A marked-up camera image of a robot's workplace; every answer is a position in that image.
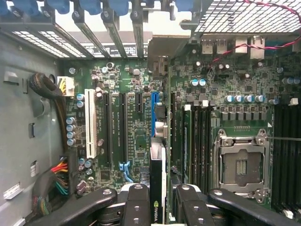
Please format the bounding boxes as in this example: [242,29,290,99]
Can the black RAM slot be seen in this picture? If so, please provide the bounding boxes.
[205,107,213,189]
[198,107,205,191]
[191,107,198,191]

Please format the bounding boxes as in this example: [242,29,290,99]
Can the metal CPU socket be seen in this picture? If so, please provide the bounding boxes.
[215,128,271,203]

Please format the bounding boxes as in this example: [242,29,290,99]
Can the green Dell motherboard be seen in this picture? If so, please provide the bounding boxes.
[57,30,301,226]

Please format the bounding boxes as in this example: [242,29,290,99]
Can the black slot with blue latch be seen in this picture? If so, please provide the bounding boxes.
[118,92,132,182]

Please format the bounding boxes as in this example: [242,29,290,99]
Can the white PCI expansion slot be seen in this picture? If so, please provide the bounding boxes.
[84,88,98,160]

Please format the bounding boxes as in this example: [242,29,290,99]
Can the blue expansion slot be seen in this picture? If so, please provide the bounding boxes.
[150,91,163,139]

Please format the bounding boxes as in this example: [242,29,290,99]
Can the short black expansion slot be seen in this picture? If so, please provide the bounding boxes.
[134,92,144,114]

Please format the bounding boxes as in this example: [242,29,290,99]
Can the white power connector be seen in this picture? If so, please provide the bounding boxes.
[56,75,76,98]

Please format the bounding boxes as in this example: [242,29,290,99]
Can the open black PC case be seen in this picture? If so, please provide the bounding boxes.
[0,0,301,226]

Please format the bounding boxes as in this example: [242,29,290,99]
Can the silver USB port block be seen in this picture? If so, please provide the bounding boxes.
[200,38,229,56]

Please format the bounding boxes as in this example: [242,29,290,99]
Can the metal expansion slot cover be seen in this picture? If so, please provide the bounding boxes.
[130,9,148,59]
[100,9,129,59]
[72,9,111,59]

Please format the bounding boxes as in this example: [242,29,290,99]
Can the silver ethernet port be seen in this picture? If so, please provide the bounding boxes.
[249,36,266,60]

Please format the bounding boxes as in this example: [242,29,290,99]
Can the coloured power wire bundle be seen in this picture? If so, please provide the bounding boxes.
[32,158,71,215]

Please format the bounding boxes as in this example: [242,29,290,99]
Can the black sleeved power cable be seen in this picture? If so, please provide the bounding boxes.
[27,72,69,153]

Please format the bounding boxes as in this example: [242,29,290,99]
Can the red black twisted wire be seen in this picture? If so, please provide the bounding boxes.
[204,0,301,78]

